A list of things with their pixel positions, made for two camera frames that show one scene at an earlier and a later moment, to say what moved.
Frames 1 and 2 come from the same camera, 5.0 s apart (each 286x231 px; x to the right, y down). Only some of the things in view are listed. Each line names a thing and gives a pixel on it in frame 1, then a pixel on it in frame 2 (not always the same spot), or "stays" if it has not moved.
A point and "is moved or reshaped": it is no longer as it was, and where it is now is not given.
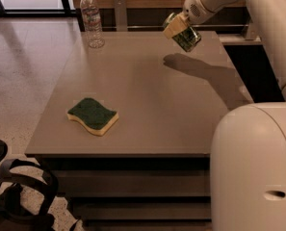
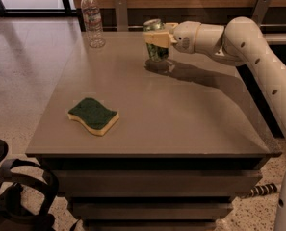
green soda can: (188, 38) is moved or reshaped
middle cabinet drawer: (143, 211) stays
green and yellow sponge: (91, 115) stays
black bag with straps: (22, 195) stays
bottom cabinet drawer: (147, 225) stays
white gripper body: (196, 6) → (185, 36)
